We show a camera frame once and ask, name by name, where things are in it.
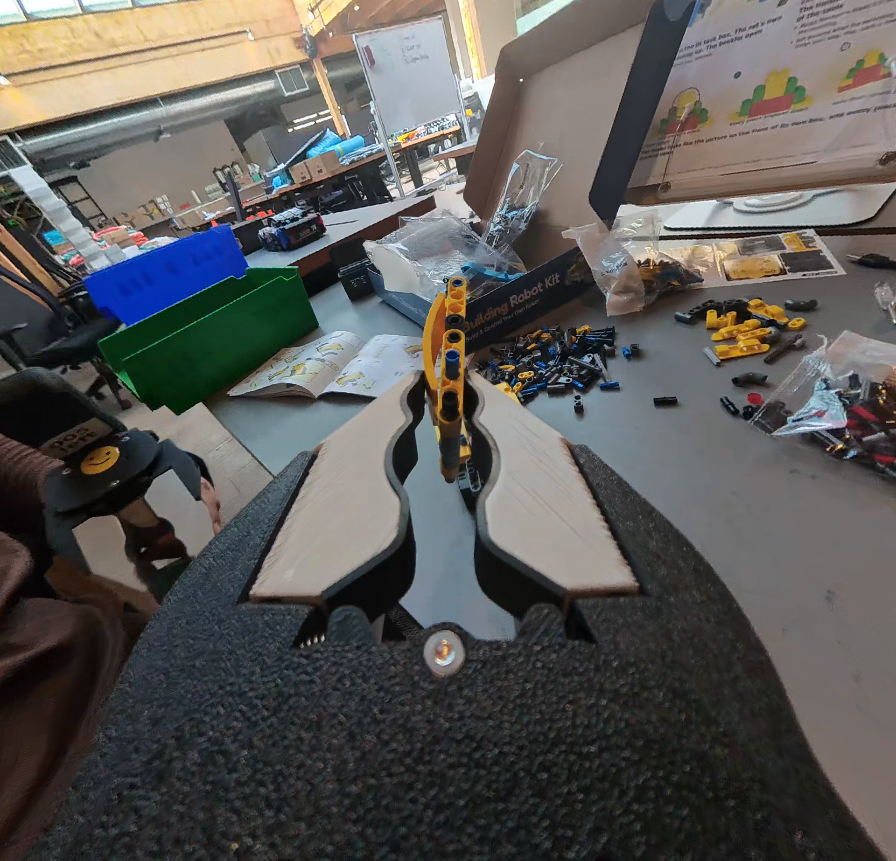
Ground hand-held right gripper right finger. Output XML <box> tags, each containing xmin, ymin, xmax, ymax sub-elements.
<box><xmin>464</xmin><ymin>371</ymin><xmax>641</xmax><ymax>601</ymax></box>

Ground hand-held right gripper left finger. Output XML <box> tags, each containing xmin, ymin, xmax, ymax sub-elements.
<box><xmin>249</xmin><ymin>371</ymin><xmax>428</xmax><ymax>609</ymax></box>

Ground yellow brick assembly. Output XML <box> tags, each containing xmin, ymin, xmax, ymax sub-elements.
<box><xmin>422</xmin><ymin>277</ymin><xmax>474</xmax><ymax>486</ymax></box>

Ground person's left forearm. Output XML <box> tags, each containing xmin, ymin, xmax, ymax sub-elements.
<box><xmin>0</xmin><ymin>433</ymin><xmax>65</xmax><ymax>550</ymax></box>

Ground grey desk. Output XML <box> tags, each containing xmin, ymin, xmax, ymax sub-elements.
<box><xmin>209</xmin><ymin>195</ymin><xmax>896</xmax><ymax>861</ymax></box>

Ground open instruction booklet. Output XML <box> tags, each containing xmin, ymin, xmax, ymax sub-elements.
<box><xmin>227</xmin><ymin>330</ymin><xmax>429</xmax><ymax>402</ymax></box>

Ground pile of small bricks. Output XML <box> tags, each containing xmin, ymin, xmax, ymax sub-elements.
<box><xmin>475</xmin><ymin>323</ymin><xmax>643</xmax><ymax>405</ymax></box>

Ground black office chair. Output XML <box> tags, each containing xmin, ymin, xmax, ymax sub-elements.
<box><xmin>0</xmin><ymin>266</ymin><xmax>135</xmax><ymax>416</ymax></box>

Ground green plastic bin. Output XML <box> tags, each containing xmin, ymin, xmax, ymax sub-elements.
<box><xmin>98</xmin><ymin>266</ymin><xmax>320</xmax><ymax>416</ymax></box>

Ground blue plastic bin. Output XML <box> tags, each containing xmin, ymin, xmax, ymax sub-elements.
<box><xmin>84</xmin><ymin>224</ymin><xmax>250</xmax><ymax>327</ymax></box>

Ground clear bag of bricks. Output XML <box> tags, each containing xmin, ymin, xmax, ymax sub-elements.
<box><xmin>563</xmin><ymin>212</ymin><xmax>706</xmax><ymax>318</ymax></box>

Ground cluster of yellow bricks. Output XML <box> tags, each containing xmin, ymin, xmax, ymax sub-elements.
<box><xmin>674</xmin><ymin>295</ymin><xmax>818</xmax><ymax>367</ymax></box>

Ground clear plastic bags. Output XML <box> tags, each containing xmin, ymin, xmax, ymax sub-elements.
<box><xmin>363</xmin><ymin>149</ymin><xmax>562</xmax><ymax>297</ymax></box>

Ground grey side table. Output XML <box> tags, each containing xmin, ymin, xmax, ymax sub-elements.
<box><xmin>245</xmin><ymin>193</ymin><xmax>440</xmax><ymax>297</ymax></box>

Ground red black small bricks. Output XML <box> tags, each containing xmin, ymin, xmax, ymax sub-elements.
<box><xmin>748</xmin><ymin>329</ymin><xmax>896</xmax><ymax>482</ymax></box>

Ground sticker sheet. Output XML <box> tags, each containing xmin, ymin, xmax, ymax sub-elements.
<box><xmin>657</xmin><ymin>229</ymin><xmax>846</xmax><ymax>290</ymax></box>

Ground background work tables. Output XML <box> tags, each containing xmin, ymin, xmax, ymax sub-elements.
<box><xmin>265</xmin><ymin>125</ymin><xmax>478</xmax><ymax>206</ymax></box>

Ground open brown cardboard box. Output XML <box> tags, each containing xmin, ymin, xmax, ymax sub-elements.
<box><xmin>464</xmin><ymin>14</ymin><xmax>702</xmax><ymax>262</ymax></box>

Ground black display stand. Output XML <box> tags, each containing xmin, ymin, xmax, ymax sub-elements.
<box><xmin>588</xmin><ymin>0</ymin><xmax>896</xmax><ymax>232</ymax></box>

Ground whiteboard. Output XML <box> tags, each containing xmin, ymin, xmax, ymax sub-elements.
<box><xmin>352</xmin><ymin>14</ymin><xmax>464</xmax><ymax>143</ymax></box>

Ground printed paper sheet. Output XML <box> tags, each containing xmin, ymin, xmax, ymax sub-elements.
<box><xmin>626</xmin><ymin>0</ymin><xmax>896</xmax><ymax>192</ymax></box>

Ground silver ventilation duct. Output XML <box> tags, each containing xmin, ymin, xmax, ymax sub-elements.
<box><xmin>20</xmin><ymin>69</ymin><xmax>352</xmax><ymax>171</ymax></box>

